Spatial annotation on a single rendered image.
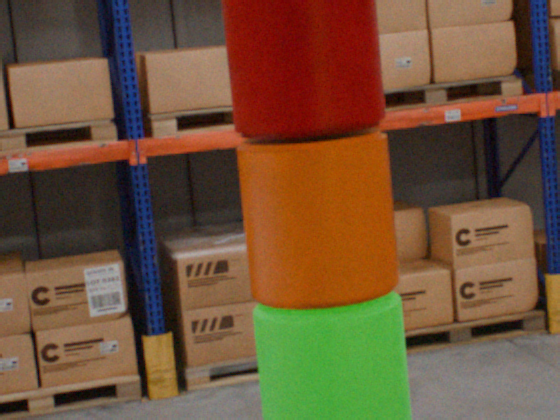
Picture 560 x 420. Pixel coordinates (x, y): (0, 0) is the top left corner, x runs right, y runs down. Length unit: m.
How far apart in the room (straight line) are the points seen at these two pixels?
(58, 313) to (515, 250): 3.01
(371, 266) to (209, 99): 7.67
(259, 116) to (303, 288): 0.06
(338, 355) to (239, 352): 7.87
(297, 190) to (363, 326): 0.05
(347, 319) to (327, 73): 0.08
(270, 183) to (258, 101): 0.03
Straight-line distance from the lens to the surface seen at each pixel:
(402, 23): 8.38
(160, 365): 8.14
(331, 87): 0.40
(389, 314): 0.42
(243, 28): 0.41
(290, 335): 0.42
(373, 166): 0.41
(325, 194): 0.40
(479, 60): 8.56
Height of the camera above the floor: 2.31
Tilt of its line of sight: 7 degrees down
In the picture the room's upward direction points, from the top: 5 degrees counter-clockwise
